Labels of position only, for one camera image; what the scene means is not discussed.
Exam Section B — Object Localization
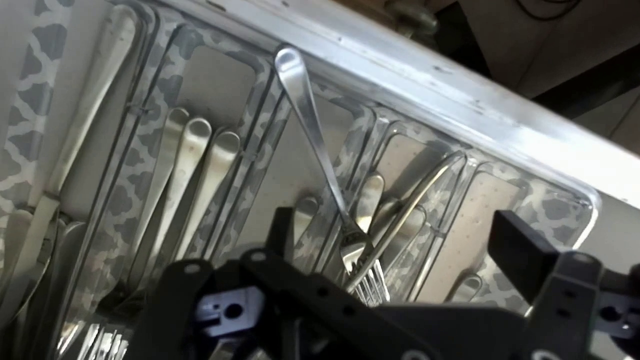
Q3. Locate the white drawer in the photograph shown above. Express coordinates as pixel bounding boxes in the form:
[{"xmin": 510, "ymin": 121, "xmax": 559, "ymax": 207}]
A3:
[{"xmin": 3, "ymin": 0, "xmax": 639, "ymax": 360}]

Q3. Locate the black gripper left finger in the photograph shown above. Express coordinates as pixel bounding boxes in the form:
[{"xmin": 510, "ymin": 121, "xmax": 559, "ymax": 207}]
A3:
[{"xmin": 266, "ymin": 209, "xmax": 294, "ymax": 263}]

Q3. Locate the clear cutlery tray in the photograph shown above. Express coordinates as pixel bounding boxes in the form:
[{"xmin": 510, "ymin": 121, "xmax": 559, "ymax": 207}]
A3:
[{"xmin": 34, "ymin": 0, "xmax": 596, "ymax": 360}]

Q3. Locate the silver butter knife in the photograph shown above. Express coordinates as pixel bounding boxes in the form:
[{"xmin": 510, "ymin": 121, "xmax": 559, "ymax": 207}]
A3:
[{"xmin": 0, "ymin": 4, "xmax": 139, "ymax": 327}]

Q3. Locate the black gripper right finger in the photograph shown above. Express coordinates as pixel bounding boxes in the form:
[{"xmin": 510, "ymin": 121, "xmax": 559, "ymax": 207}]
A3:
[{"xmin": 489, "ymin": 210, "xmax": 559, "ymax": 303}]

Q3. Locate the silver fork in tray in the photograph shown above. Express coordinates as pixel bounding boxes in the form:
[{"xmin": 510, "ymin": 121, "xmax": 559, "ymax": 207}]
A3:
[
  {"xmin": 172, "ymin": 130, "xmax": 240, "ymax": 261},
  {"xmin": 98, "ymin": 108, "xmax": 188, "ymax": 315},
  {"xmin": 133, "ymin": 116, "xmax": 213, "ymax": 293}
]

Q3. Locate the silver fork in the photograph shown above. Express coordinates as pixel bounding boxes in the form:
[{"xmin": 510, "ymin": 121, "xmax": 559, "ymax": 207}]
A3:
[
  {"xmin": 98, "ymin": 108, "xmax": 188, "ymax": 315},
  {"xmin": 172, "ymin": 130, "xmax": 240, "ymax": 261},
  {"xmin": 133, "ymin": 116, "xmax": 213, "ymax": 293},
  {"xmin": 274, "ymin": 47, "xmax": 390, "ymax": 305}
]

